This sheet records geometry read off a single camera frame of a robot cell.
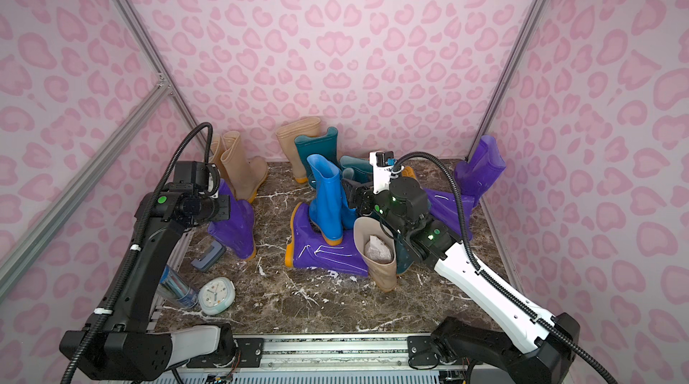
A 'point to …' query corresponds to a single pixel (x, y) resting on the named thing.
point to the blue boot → (330, 210)
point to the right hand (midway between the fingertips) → (353, 180)
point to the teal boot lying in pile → (359, 170)
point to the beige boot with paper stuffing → (379, 248)
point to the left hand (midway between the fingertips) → (222, 204)
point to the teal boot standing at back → (325, 145)
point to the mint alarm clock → (216, 295)
